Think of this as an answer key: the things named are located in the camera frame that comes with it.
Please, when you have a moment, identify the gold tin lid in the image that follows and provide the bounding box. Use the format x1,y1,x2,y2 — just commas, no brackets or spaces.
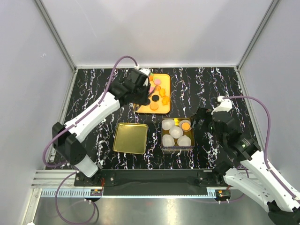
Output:
113,122,148,155

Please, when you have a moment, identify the bottom right paper cup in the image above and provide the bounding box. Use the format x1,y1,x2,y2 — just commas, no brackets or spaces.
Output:
177,135,191,147

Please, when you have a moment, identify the orange swirl cookie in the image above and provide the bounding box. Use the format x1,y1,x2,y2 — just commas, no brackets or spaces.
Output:
155,85,161,91

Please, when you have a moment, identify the purple cable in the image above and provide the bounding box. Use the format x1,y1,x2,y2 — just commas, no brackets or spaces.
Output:
42,55,139,223
221,96,300,202

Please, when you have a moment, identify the decorated cookie tin box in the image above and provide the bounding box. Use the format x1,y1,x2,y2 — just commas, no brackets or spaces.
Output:
160,118,195,153

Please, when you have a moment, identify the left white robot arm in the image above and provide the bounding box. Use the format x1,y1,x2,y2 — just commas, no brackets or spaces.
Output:
52,68,151,186

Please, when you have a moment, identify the yellow fish shaped cookie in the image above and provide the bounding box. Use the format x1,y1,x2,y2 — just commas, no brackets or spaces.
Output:
162,96,170,105

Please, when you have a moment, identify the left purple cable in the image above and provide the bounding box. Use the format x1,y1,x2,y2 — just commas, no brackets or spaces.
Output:
42,55,139,223

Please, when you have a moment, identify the top left paper cup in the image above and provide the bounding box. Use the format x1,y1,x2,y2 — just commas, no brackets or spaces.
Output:
162,119,175,130

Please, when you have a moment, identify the paper cup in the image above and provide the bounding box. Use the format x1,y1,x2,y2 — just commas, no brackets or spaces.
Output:
177,135,191,147
162,119,175,130
169,126,183,139
179,120,192,132
162,134,175,147

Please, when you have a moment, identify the round dotted tan biscuit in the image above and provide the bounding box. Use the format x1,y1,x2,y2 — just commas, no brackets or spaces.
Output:
150,102,159,111

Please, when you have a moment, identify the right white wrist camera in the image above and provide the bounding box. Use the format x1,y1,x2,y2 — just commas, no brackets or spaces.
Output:
211,96,233,115

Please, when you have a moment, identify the centre paper cup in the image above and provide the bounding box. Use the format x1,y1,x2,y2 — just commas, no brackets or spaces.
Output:
169,126,183,139

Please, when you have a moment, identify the bottom left paper cup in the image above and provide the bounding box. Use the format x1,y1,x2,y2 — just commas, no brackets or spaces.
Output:
162,134,175,147

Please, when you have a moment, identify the yellow plastic tray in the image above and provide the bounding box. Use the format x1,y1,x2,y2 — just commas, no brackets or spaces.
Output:
134,73,171,114

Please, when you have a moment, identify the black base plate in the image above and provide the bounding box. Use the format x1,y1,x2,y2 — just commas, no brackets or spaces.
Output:
74,169,225,187

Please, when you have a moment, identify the top right paper cup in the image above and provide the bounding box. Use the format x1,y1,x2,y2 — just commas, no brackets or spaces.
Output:
179,120,192,132

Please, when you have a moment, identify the round tan sandwich biscuit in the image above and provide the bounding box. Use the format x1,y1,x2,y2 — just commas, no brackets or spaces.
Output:
181,122,191,132

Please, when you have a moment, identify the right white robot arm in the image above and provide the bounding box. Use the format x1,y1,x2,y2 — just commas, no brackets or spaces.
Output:
192,108,300,225

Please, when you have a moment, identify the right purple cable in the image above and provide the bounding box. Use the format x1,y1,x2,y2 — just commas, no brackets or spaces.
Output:
221,96,300,202

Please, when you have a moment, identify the pink round macaron cookie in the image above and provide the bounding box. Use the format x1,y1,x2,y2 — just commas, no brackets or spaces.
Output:
153,78,161,85

